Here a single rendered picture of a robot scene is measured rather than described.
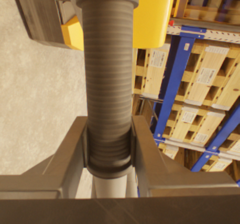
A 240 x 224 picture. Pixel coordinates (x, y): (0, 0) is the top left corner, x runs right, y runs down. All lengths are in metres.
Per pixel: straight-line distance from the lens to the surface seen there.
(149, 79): 2.22
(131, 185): 0.19
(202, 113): 2.58
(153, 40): 1.31
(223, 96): 2.40
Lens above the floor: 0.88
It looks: 10 degrees down
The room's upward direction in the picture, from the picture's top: 102 degrees clockwise
